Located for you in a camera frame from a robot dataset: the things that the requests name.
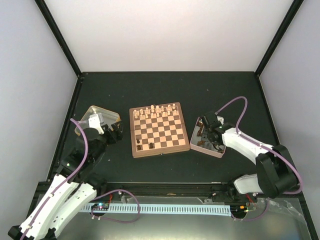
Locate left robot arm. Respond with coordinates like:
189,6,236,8
8,116,123,240

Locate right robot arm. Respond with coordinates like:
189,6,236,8
200,112,301,202

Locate wooden chess board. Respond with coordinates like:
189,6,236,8
129,102,190,158

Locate small circuit board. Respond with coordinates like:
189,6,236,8
91,202,109,211

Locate gold metal tin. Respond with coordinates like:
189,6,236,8
78,105,121,135

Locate pink metal tin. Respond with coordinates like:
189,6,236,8
190,117,226,158

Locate white queen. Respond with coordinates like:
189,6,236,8
150,105,155,113

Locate white king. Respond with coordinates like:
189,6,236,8
155,105,161,113

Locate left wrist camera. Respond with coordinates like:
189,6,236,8
78,113,104,135

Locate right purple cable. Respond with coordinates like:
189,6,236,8
216,96,305,195

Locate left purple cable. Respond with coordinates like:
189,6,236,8
18,117,90,240

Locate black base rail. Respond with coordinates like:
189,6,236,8
37,181,303,201

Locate blue cable duct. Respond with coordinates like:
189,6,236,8
79,203,231,217

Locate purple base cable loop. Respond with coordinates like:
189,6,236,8
89,188,141,222

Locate black frame post left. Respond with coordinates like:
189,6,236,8
34,0,82,77

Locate black frame post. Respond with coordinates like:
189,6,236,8
255,0,304,78
34,0,82,77

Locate black frame post right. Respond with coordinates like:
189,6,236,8
255,0,304,78

